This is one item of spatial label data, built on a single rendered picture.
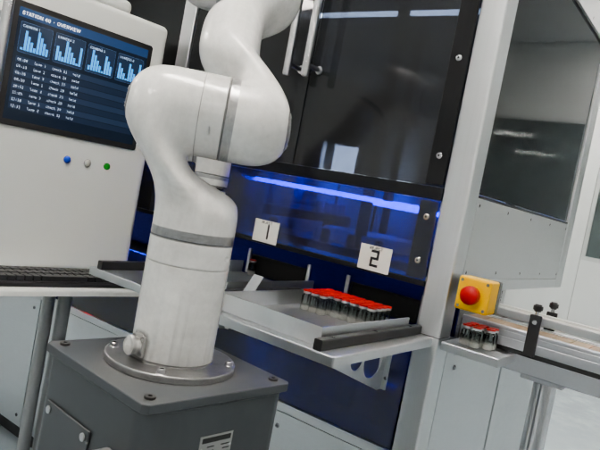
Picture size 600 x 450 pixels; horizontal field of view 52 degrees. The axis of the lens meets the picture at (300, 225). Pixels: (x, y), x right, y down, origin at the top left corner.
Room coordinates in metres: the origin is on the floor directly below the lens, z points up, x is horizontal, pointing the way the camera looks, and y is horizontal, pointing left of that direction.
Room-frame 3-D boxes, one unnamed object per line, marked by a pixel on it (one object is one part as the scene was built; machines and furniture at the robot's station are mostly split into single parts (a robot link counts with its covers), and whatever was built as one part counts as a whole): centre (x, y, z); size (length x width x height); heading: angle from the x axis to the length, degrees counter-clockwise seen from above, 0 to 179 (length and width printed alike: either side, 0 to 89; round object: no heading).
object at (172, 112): (0.89, 0.18, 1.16); 0.19 x 0.12 x 0.24; 98
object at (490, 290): (1.33, -0.41, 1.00); 0.08 x 0.07 x 0.07; 144
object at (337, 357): (1.42, 0.04, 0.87); 0.70 x 0.48 x 0.02; 54
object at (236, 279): (1.58, 0.14, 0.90); 0.34 x 0.26 x 0.04; 144
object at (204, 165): (1.51, 0.24, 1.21); 0.09 x 0.08 x 0.13; 98
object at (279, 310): (1.29, -0.07, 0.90); 0.34 x 0.26 x 0.04; 144
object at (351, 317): (1.36, -0.12, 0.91); 0.18 x 0.02 x 0.05; 54
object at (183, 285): (0.89, 0.15, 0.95); 0.19 x 0.19 x 0.18
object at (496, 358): (1.35, -0.44, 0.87); 0.14 x 0.13 x 0.02; 144
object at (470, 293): (1.29, -0.38, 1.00); 0.04 x 0.04 x 0.04; 54
